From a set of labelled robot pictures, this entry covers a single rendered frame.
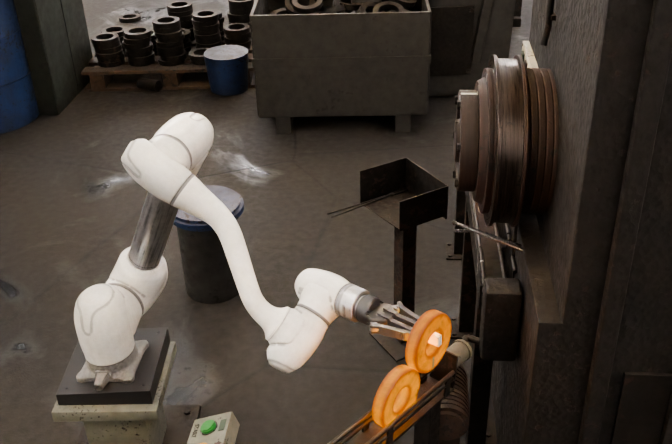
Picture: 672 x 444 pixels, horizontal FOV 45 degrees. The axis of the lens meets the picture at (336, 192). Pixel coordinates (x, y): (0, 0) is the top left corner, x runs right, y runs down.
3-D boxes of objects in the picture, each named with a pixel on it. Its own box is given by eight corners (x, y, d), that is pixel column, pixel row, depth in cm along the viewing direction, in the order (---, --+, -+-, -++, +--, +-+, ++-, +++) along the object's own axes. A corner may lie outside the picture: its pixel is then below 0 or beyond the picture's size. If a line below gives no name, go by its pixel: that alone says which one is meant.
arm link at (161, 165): (181, 183, 203) (204, 158, 214) (122, 142, 202) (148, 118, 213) (162, 215, 211) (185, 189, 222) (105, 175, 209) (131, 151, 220)
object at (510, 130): (499, 175, 253) (511, 31, 229) (514, 260, 212) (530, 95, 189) (478, 174, 253) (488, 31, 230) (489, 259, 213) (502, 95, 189)
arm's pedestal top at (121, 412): (53, 422, 244) (50, 412, 242) (83, 351, 271) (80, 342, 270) (158, 420, 243) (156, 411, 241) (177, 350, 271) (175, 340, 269)
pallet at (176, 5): (267, 47, 622) (263, -9, 600) (258, 87, 551) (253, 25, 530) (113, 51, 624) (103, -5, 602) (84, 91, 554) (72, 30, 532)
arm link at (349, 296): (335, 322, 210) (353, 330, 207) (333, 293, 206) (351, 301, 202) (357, 305, 216) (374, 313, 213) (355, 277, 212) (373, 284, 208)
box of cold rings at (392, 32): (419, 80, 554) (422, -35, 515) (428, 132, 482) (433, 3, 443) (270, 83, 558) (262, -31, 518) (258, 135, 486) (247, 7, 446)
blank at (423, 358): (454, 303, 198) (442, 299, 200) (417, 330, 187) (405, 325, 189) (450, 356, 204) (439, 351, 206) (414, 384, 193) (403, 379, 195)
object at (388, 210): (403, 309, 336) (406, 156, 300) (441, 345, 316) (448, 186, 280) (361, 326, 327) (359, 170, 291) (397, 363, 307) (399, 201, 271)
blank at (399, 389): (427, 365, 196) (416, 359, 198) (393, 376, 184) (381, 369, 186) (410, 422, 199) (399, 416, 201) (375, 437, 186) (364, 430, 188)
